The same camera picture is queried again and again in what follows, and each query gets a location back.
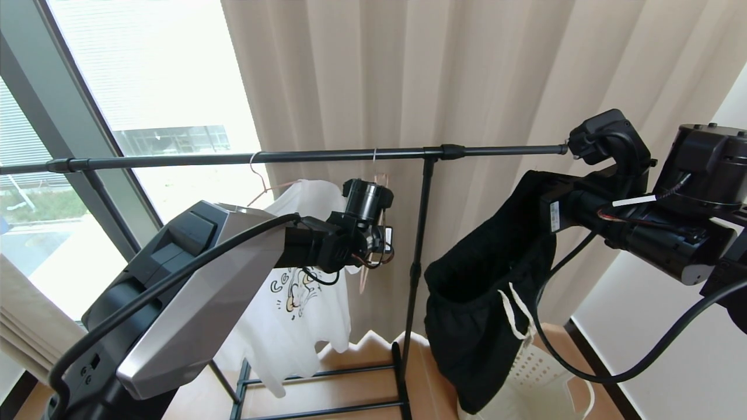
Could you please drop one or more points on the black clothes rack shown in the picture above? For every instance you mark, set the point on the black clothes rack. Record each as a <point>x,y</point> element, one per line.
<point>321,156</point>

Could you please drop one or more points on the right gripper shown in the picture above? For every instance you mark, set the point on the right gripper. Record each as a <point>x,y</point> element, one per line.
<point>659,245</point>

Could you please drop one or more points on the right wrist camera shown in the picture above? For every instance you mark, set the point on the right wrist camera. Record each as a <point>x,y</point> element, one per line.
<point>607,134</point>

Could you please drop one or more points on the pink clothes hanger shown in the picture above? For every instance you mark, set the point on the pink clothes hanger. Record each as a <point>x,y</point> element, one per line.
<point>364,280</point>
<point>261,181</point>

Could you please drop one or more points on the black garment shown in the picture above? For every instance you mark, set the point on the black garment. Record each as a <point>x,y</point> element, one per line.
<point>490,280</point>

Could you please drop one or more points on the window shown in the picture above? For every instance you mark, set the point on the window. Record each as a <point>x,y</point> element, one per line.
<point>163,70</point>

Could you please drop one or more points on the beige curtain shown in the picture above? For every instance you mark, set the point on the beige curtain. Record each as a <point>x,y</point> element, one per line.
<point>29,326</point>
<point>437,70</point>

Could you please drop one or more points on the white laundry basket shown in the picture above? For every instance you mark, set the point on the white laundry basket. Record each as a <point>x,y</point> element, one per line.
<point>543,379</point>

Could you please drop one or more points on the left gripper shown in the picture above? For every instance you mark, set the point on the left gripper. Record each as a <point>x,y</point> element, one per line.
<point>379,245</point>

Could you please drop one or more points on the white printed t-shirt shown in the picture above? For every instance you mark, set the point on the white printed t-shirt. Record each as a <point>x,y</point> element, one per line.
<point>303,326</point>

